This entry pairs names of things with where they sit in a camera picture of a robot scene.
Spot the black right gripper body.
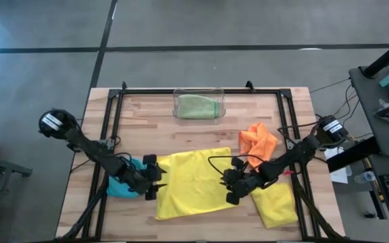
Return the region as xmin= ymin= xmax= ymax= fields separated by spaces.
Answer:
xmin=224 ymin=157 xmax=258 ymax=206

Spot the blue microfiber towel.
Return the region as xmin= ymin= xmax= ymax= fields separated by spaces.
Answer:
xmin=106 ymin=157 xmax=148 ymax=199

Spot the grey side table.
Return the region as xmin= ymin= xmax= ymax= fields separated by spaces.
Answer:
xmin=348 ymin=60 xmax=389 ymax=157

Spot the green microfiber towel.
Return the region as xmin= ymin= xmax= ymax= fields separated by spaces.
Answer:
xmin=177 ymin=94 xmax=221 ymax=119

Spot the black aluminium frame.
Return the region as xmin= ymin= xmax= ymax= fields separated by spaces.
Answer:
xmin=59 ymin=88 xmax=347 ymax=243

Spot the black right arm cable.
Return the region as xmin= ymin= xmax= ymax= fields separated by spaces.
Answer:
xmin=277 ymin=123 xmax=319 ymax=142

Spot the black pole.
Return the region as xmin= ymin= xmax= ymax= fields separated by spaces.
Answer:
xmin=363 ymin=32 xmax=389 ymax=78

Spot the clear plastic bin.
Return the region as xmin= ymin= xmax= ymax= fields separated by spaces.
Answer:
xmin=172 ymin=86 xmax=226 ymax=121

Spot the orange microfiber towel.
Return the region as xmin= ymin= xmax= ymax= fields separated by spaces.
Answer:
xmin=238 ymin=121 xmax=279 ymax=169

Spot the thin black floor cable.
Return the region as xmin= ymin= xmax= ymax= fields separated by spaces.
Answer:
xmin=310 ymin=77 xmax=351 ymax=95

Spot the white paper sheet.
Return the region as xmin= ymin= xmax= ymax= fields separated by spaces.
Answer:
xmin=324 ymin=144 xmax=353 ymax=185

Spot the clear plastic bottle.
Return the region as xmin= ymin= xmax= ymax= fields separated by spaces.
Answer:
xmin=354 ymin=171 xmax=376 ymax=184

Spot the yellow microfiber towel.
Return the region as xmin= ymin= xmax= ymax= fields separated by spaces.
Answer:
xmin=154 ymin=146 xmax=241 ymax=221
xmin=250 ymin=182 xmax=299 ymax=230

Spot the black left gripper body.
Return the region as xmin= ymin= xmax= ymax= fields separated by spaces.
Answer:
xmin=126 ymin=154 xmax=161 ymax=202

